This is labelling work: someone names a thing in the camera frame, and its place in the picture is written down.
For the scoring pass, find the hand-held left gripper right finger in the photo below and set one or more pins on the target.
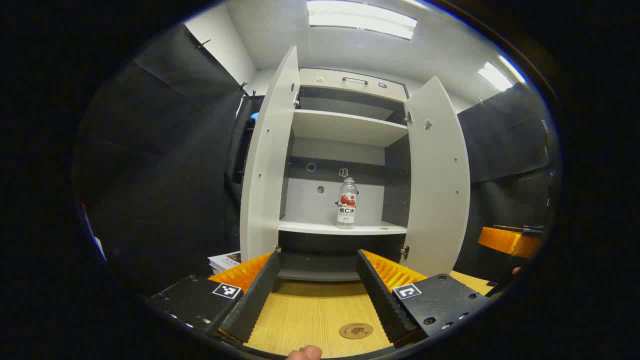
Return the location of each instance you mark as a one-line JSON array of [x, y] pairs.
[[380, 295]]

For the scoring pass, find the clear bottle red label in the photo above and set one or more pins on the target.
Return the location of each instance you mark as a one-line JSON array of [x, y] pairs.
[[347, 202]]

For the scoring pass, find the round brown coaster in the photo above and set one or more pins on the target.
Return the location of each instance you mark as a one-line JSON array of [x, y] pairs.
[[356, 330]]

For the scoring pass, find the grey cabinet door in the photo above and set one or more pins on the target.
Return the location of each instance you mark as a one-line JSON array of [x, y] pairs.
[[437, 190], [265, 175]]

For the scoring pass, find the large ceiling light panel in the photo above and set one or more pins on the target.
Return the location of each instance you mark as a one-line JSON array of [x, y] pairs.
[[360, 17]]

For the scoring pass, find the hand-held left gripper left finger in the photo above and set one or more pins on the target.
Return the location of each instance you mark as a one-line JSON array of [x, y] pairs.
[[255, 300]]

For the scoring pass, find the white paper card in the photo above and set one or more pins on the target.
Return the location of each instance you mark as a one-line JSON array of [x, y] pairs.
[[101, 248]]

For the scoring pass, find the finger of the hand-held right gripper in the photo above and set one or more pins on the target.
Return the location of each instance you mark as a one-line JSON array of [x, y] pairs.
[[505, 240]]

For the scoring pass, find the black backdrop cloth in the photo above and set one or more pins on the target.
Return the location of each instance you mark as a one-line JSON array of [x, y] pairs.
[[165, 175]]

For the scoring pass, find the white cover book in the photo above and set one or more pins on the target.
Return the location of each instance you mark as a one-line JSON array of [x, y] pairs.
[[226, 261]]

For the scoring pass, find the grey cabinet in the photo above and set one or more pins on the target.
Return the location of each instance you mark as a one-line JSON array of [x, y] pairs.
[[345, 127]]

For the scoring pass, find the small ceiling light panel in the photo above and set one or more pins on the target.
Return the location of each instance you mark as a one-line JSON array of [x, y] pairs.
[[495, 76]]

